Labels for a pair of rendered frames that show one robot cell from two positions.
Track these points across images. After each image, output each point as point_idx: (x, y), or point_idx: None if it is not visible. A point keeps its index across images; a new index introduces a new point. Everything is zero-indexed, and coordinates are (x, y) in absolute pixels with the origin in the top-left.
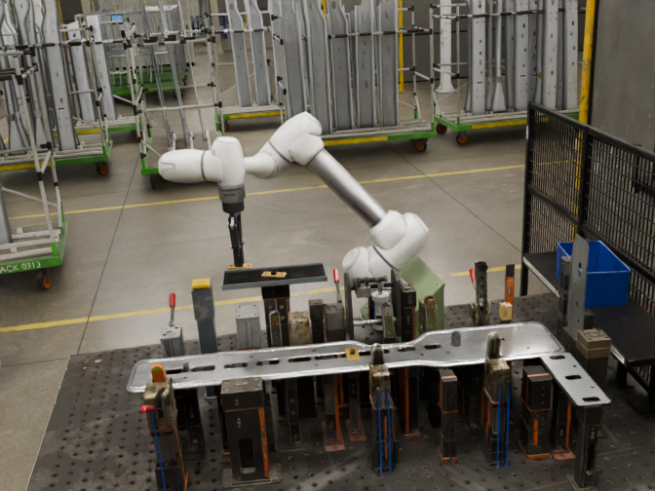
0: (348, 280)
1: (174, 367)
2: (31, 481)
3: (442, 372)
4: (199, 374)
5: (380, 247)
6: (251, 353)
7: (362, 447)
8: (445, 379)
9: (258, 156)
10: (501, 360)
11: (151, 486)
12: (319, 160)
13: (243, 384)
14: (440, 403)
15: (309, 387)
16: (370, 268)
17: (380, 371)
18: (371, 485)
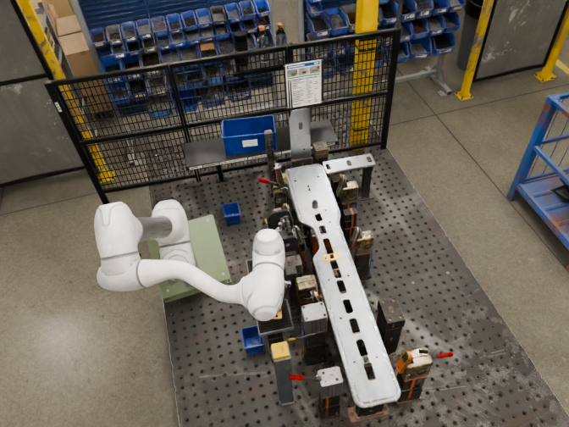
0: (294, 236)
1: (363, 369)
2: None
3: (347, 213)
4: (371, 348)
5: (180, 238)
6: (335, 318)
7: None
8: (354, 212)
9: (162, 262)
10: (349, 182)
11: (407, 409)
12: (142, 226)
13: (391, 307)
14: (349, 227)
15: None
16: (191, 254)
17: (368, 234)
18: (380, 280)
